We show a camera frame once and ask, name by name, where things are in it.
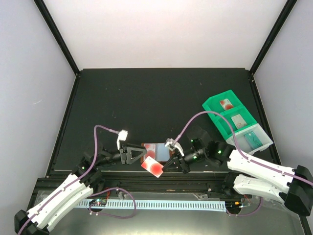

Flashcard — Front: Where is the brown leather card holder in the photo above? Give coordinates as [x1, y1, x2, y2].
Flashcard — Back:
[140, 143, 172, 163]

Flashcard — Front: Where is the red white credit card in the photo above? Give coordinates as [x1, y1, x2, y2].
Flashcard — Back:
[141, 157, 163, 178]

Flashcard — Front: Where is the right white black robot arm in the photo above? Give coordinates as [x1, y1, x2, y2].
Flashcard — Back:
[162, 130, 313, 216]

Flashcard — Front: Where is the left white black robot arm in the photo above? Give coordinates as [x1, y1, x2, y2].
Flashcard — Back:
[14, 144, 147, 235]

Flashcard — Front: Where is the red white card in holder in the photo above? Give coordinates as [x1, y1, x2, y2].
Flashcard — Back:
[144, 143, 156, 159]

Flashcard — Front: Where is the white card in middle bin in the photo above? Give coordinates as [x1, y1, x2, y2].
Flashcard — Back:
[231, 114, 247, 130]

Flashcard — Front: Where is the teal card in clear bin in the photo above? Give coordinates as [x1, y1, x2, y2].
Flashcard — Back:
[244, 131, 263, 149]

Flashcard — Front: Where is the red white card in bin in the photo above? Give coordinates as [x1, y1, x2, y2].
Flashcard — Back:
[220, 98, 234, 111]

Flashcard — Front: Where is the left circuit board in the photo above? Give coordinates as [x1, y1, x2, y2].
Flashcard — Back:
[89, 199, 107, 207]

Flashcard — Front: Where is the circuit board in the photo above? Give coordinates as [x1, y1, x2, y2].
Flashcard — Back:
[225, 201, 246, 209]
[89, 199, 107, 207]

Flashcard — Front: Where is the right circuit board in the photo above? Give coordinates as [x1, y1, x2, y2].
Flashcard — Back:
[225, 201, 246, 209]

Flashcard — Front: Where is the clear plastic bin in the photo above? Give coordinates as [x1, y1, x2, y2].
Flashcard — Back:
[235, 123, 273, 155]

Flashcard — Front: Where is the green plastic bin middle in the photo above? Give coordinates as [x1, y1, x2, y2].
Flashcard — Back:
[213, 105, 257, 140]

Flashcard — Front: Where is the green plastic bin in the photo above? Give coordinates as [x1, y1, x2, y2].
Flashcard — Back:
[202, 90, 248, 118]
[213, 105, 257, 140]

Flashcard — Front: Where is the green plastic bin far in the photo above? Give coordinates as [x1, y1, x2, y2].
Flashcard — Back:
[202, 90, 248, 118]

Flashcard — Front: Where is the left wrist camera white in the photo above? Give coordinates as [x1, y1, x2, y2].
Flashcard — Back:
[116, 130, 128, 150]

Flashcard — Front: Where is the black aluminium rail base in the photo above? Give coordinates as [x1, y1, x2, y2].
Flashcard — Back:
[36, 170, 252, 196]

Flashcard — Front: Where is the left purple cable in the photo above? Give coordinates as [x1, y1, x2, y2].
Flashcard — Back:
[17, 124, 120, 235]

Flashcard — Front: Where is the white slotted cable duct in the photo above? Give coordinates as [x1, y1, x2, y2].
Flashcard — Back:
[76, 199, 226, 212]

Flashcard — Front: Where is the left black frame post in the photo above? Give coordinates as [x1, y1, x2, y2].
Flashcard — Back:
[34, 0, 80, 76]

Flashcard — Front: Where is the black frame post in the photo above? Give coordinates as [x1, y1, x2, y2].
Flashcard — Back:
[249, 0, 298, 75]
[34, 0, 80, 76]

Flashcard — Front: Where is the right black frame post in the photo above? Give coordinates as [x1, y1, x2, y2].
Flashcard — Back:
[249, 0, 298, 75]

